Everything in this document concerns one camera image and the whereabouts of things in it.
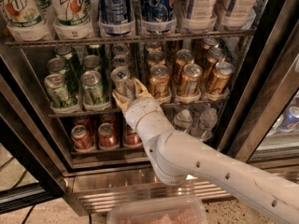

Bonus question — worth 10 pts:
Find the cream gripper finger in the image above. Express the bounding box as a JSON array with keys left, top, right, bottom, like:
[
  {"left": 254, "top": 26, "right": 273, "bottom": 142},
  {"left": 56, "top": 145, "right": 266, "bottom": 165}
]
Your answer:
[
  {"left": 133, "top": 77, "right": 151, "bottom": 98},
  {"left": 112, "top": 91, "right": 132, "bottom": 114}
]

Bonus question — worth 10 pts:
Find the white rounded gripper body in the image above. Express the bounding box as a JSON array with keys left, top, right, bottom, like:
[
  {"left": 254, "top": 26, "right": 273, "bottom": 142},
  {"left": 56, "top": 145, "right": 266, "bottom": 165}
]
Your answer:
[{"left": 124, "top": 97, "right": 162, "bottom": 129}]

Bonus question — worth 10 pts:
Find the silver red bull can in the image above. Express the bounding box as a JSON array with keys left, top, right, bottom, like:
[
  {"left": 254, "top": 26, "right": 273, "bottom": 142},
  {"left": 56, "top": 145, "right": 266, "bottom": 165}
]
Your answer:
[
  {"left": 110, "top": 66, "right": 135, "bottom": 100},
  {"left": 112, "top": 54, "right": 131, "bottom": 68}
]

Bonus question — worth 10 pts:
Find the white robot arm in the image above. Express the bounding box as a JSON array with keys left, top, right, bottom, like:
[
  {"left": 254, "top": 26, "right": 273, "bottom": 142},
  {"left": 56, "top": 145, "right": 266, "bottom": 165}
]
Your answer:
[{"left": 112, "top": 78, "right": 299, "bottom": 224}]

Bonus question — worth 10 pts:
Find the gold can front left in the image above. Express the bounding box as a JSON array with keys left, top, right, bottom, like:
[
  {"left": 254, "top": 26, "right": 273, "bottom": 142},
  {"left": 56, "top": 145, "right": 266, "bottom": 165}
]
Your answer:
[{"left": 149, "top": 65, "right": 170, "bottom": 99}]

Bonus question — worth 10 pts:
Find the gold can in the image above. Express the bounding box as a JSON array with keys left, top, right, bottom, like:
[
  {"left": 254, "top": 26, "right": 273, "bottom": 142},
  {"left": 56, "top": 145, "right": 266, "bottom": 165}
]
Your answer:
[
  {"left": 177, "top": 63, "right": 203, "bottom": 97},
  {"left": 206, "top": 62, "right": 235, "bottom": 95},
  {"left": 149, "top": 65, "right": 170, "bottom": 99}
]

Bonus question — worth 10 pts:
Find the red can front right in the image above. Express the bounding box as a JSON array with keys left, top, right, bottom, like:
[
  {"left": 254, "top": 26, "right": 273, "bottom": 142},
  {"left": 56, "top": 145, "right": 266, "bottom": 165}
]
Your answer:
[{"left": 123, "top": 124, "right": 142, "bottom": 147}]

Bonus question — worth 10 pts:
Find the green can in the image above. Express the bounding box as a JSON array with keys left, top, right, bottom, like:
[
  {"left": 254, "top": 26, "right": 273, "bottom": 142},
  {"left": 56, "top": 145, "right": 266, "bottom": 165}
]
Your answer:
[
  {"left": 44, "top": 73, "right": 78, "bottom": 108},
  {"left": 80, "top": 70, "right": 108, "bottom": 105}
]

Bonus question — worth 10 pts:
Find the red can front middle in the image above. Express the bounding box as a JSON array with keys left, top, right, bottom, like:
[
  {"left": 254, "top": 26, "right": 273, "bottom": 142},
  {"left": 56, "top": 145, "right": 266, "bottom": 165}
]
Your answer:
[{"left": 97, "top": 122, "right": 118, "bottom": 148}]

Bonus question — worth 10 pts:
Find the water bottle middle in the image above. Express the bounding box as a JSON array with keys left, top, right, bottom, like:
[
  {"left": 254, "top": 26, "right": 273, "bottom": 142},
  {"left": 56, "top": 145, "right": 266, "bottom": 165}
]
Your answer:
[{"left": 174, "top": 109, "right": 192, "bottom": 132}]

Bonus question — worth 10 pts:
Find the water bottle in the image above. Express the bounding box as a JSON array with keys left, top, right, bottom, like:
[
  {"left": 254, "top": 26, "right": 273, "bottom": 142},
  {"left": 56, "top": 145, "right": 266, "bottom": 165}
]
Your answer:
[
  {"left": 192, "top": 107, "right": 218, "bottom": 142},
  {"left": 174, "top": 109, "right": 192, "bottom": 132}
]

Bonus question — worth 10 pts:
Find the gold can front middle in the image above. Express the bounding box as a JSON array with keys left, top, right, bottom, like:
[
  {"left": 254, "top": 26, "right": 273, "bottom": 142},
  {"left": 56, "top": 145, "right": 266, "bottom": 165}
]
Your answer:
[{"left": 177, "top": 63, "right": 203, "bottom": 97}]

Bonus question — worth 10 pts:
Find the red can front left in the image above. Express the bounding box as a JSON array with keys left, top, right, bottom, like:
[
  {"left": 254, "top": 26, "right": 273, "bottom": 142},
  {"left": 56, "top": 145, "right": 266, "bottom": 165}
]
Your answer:
[{"left": 71, "top": 125, "right": 93, "bottom": 151}]

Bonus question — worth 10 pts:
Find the green can front left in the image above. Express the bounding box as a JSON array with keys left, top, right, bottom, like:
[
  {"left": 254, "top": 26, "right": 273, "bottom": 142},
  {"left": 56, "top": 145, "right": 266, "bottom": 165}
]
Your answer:
[{"left": 44, "top": 73, "right": 78, "bottom": 108}]

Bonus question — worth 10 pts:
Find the gold can front right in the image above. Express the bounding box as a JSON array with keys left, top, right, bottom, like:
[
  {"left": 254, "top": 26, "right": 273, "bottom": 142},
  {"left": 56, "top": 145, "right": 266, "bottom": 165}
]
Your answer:
[{"left": 206, "top": 62, "right": 235, "bottom": 95}]

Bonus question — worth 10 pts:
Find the stainless steel fridge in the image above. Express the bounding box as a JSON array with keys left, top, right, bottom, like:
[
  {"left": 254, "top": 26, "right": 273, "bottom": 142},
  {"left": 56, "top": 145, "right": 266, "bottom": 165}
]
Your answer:
[{"left": 0, "top": 0, "right": 298, "bottom": 216}]

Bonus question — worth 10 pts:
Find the blue can behind glass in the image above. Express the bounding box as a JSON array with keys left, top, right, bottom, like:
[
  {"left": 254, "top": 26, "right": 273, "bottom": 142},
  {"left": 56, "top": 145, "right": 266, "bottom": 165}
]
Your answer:
[{"left": 278, "top": 105, "right": 299, "bottom": 133}]

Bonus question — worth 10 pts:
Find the water bottle right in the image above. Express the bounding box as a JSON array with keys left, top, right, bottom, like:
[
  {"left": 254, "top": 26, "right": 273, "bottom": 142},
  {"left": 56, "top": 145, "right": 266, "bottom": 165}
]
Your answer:
[{"left": 192, "top": 107, "right": 218, "bottom": 142}]

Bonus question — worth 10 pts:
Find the blue bottle right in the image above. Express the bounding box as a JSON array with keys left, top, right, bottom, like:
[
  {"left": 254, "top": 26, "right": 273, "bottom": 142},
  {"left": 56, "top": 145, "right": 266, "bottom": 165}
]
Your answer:
[{"left": 140, "top": 0, "right": 175, "bottom": 35}]

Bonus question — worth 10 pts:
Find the blue bottle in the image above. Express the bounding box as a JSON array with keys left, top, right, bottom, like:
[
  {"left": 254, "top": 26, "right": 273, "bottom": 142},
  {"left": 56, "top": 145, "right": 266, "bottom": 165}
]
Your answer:
[
  {"left": 140, "top": 0, "right": 175, "bottom": 35},
  {"left": 99, "top": 0, "right": 134, "bottom": 35}
]

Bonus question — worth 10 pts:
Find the blue bottle left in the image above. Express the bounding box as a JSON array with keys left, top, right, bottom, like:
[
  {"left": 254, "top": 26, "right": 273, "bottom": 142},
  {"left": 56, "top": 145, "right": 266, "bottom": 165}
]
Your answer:
[{"left": 99, "top": 0, "right": 134, "bottom": 35}]

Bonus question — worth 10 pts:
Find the white bottle left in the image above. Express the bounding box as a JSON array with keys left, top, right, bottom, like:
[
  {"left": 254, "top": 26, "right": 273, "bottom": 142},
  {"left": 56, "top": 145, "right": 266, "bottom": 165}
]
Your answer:
[{"left": 179, "top": 0, "right": 217, "bottom": 34}]

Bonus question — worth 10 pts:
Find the white bottle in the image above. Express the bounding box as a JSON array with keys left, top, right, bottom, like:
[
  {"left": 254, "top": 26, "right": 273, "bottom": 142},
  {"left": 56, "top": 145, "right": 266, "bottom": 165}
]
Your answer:
[
  {"left": 179, "top": 0, "right": 217, "bottom": 34},
  {"left": 216, "top": 0, "right": 256, "bottom": 31}
]

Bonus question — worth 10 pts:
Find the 7up bottle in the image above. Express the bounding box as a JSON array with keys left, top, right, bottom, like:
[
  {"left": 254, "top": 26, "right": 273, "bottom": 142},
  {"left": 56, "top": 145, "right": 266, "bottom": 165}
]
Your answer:
[
  {"left": 1, "top": 0, "right": 50, "bottom": 41},
  {"left": 52, "top": 0, "right": 92, "bottom": 39}
]

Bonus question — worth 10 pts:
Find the white bottle right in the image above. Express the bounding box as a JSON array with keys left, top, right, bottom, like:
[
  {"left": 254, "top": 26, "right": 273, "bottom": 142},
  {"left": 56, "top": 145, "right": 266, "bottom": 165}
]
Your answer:
[{"left": 216, "top": 0, "right": 256, "bottom": 31}]

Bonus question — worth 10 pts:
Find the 7up bottle left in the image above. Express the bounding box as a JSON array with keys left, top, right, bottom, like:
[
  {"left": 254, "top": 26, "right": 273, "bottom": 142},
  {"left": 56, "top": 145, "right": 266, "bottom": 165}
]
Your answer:
[{"left": 1, "top": 0, "right": 50, "bottom": 41}]

